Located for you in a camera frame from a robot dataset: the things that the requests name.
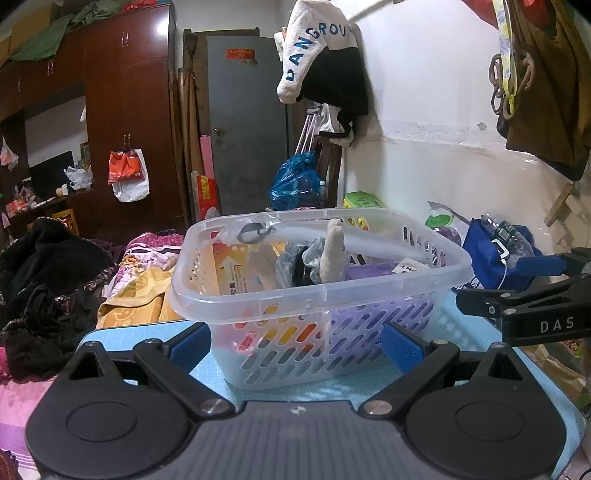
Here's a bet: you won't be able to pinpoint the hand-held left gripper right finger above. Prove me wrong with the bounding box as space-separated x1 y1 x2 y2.
359 322 533 420

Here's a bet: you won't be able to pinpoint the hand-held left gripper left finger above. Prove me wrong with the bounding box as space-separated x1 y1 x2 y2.
68 322 235 420

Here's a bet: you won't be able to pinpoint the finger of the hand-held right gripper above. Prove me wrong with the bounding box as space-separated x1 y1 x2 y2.
455 276 591 347
517 248 591 278

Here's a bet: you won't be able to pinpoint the white labelled packet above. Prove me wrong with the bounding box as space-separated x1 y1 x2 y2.
394 258 433 276

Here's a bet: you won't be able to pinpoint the orange and white box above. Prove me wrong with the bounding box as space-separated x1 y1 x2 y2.
210 242 279 297

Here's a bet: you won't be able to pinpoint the purple packet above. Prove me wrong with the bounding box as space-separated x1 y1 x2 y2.
329 262 435 365

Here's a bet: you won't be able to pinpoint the clear plastic basket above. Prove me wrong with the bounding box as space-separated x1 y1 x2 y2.
167 207 474 391

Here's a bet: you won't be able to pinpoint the white plush sock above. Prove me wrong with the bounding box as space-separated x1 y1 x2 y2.
320 219 348 283

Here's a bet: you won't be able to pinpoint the clear bag with grey ring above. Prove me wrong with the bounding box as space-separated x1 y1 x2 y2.
217 214 279 246

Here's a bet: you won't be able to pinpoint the blue tote bag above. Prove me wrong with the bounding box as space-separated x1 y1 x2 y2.
462 219 544 291

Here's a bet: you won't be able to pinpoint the clear plastic bottle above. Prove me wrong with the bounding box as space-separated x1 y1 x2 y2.
480 210 537 260

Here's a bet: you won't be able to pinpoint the yellow patterned towel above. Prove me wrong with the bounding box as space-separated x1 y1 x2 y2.
96 265 178 329

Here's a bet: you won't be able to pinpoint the purple package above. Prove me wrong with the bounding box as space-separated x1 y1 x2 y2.
427 225 463 246

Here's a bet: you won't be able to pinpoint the green and white packet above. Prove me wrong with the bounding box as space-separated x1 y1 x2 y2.
425 201 468 230

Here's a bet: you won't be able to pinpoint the brown paper bag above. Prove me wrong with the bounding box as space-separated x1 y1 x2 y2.
521 340 588 403

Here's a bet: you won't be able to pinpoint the light blue mat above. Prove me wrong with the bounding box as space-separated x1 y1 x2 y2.
76 286 588 480

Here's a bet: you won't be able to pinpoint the red paper bag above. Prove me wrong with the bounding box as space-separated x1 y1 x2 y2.
192 171 219 221

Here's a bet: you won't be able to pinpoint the green box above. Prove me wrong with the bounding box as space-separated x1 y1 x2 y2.
342 191 389 232

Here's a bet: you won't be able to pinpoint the black clothes pile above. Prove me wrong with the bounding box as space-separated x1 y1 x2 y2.
0 217 117 382

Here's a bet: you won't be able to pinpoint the olive cloth bag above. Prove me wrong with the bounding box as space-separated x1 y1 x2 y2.
488 0 591 182

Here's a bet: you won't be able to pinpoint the yellow framed box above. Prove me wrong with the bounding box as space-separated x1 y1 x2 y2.
52 209 79 236

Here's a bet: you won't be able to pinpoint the red and white plastic bag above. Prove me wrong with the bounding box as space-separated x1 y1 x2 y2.
108 148 151 203

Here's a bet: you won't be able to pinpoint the pink board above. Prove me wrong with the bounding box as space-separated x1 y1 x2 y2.
199 134 216 182

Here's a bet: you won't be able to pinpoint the blue plastic bag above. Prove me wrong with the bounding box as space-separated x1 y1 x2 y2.
269 152 327 212

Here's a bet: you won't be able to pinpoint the grey door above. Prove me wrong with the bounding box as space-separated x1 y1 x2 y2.
206 36 290 217

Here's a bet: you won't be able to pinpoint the wooden sticks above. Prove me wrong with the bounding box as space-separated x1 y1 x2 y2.
168 30 205 223

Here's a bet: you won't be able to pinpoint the black monitor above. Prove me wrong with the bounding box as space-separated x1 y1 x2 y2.
28 151 75 197

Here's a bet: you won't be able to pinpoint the brown wooden wardrobe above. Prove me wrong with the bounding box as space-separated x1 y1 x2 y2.
0 4 186 241

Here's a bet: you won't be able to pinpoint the white clothes hangers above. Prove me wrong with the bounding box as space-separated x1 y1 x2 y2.
295 103 325 156

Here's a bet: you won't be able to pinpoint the clear bag with red contents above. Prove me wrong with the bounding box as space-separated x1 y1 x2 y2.
0 137 20 172

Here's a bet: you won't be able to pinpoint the white and black hoodie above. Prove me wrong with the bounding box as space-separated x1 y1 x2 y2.
276 0 370 148

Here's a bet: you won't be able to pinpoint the green cloth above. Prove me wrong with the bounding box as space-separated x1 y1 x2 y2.
9 0 125 63

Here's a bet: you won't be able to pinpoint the cardboard boxes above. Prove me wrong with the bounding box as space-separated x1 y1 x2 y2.
0 9 51 65

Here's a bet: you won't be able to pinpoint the wooden wall bracket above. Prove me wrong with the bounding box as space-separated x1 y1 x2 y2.
545 182 579 227

